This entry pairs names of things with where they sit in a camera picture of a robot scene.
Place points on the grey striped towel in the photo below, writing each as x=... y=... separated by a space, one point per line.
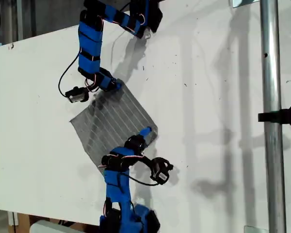
x=116 y=116

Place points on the white box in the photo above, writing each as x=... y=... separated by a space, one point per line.
x=53 y=227

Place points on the wooden table leg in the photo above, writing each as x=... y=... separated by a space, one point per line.
x=23 y=223

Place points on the black clamp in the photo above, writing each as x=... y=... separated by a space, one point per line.
x=286 y=116

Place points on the black camera box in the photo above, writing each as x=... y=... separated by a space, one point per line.
x=161 y=171
x=76 y=95

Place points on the steel post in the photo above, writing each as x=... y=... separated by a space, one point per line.
x=272 y=121

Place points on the metal corner bracket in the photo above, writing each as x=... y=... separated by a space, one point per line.
x=240 y=3

